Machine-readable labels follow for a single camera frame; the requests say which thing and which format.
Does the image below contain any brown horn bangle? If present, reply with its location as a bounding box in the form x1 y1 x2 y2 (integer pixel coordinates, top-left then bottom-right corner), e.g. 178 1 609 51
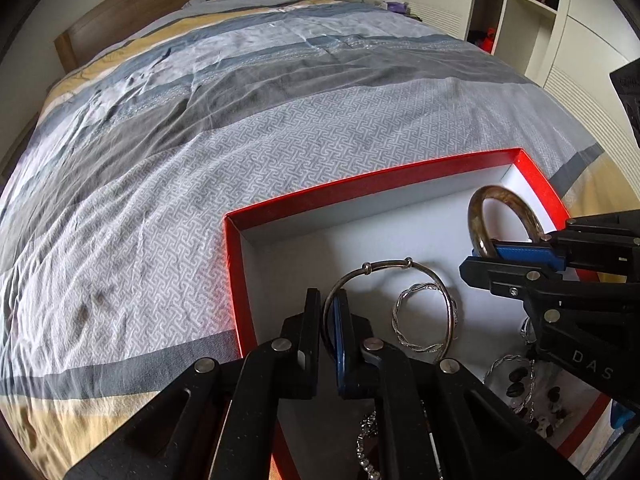
468 185 546 259

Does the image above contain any large thin silver bangle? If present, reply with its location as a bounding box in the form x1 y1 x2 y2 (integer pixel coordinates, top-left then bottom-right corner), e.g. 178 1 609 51
322 257 459 366

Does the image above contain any red gift box white interior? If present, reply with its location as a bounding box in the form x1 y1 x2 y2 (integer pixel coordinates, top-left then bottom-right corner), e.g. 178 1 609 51
222 148 608 479

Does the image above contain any striped blue yellow duvet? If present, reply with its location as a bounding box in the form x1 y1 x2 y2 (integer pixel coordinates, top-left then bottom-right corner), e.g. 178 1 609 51
1 0 639 479

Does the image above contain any red object on wardrobe floor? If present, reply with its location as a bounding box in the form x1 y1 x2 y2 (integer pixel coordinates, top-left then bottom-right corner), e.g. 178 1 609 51
475 27 497 54

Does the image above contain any white wardrobe with shelves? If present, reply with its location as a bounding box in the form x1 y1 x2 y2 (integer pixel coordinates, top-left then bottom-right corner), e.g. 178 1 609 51
400 0 639 166

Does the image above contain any wooden nightstand with items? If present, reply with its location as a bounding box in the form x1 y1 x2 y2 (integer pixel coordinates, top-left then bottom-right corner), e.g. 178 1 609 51
378 0 422 22

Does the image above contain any black stone bead bracelet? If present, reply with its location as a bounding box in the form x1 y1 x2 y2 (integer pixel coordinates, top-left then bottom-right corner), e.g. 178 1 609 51
504 365 572 438

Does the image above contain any silver rope chain necklace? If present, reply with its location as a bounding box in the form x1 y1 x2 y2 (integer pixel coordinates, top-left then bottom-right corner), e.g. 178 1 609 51
354 408 380 480

